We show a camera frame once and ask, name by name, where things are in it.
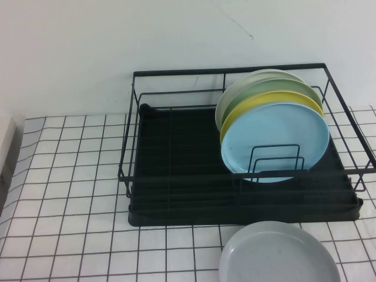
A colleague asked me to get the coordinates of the black plastic drip tray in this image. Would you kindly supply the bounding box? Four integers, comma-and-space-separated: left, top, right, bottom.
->
128, 103, 364, 227

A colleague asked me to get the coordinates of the pale white-green plate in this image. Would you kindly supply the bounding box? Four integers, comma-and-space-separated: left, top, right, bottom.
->
214, 68, 308, 133

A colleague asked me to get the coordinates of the grey plate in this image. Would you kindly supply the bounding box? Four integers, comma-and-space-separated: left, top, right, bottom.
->
219, 220, 341, 282

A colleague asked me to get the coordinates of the green plate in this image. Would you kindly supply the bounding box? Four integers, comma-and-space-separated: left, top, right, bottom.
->
224, 78, 323, 124

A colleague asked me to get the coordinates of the white black-grid tablecloth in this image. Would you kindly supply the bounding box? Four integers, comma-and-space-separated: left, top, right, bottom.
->
0, 107, 376, 282

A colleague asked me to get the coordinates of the white grey side panel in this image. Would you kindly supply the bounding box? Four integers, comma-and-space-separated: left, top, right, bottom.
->
0, 116, 26, 184

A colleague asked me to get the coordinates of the black wire dish rack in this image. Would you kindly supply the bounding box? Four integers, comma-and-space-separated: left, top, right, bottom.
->
117, 62, 376, 206

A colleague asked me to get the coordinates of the light blue plate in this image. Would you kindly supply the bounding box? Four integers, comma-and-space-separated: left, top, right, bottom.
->
220, 102, 330, 183

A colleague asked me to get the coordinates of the yellow plate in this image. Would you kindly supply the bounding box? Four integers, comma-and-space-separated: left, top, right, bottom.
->
220, 90, 325, 145

